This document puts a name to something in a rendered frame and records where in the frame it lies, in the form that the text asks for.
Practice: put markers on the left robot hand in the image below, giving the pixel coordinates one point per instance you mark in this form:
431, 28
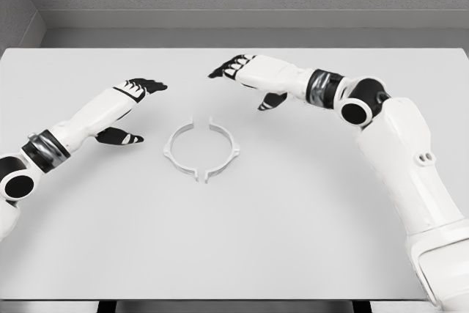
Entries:
113, 102

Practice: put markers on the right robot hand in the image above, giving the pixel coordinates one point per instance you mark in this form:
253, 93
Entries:
262, 73

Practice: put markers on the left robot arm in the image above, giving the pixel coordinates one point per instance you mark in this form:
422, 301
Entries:
44, 151

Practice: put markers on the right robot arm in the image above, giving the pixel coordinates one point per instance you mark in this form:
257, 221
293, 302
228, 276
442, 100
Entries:
399, 144

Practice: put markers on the white pipe clamp half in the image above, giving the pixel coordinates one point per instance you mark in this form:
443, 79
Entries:
225, 148
179, 146

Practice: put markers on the white table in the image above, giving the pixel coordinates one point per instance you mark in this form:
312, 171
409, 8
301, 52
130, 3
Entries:
234, 217

